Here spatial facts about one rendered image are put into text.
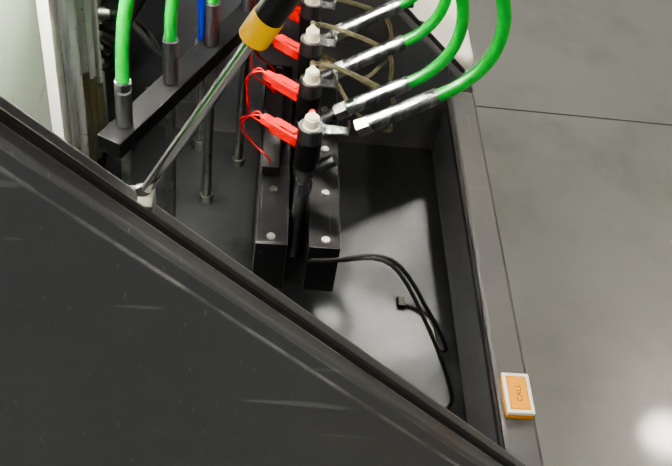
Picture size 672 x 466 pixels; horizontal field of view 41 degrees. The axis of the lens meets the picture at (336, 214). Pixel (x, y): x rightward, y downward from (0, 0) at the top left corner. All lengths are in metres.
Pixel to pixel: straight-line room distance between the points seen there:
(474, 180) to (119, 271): 0.69
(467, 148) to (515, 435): 0.45
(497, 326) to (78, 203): 0.60
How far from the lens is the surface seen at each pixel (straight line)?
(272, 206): 1.09
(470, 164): 1.25
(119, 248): 0.62
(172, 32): 1.02
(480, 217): 1.18
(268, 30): 0.52
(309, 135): 0.98
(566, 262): 2.53
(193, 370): 0.72
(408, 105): 0.97
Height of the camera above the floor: 1.76
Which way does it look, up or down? 46 degrees down
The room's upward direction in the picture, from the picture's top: 10 degrees clockwise
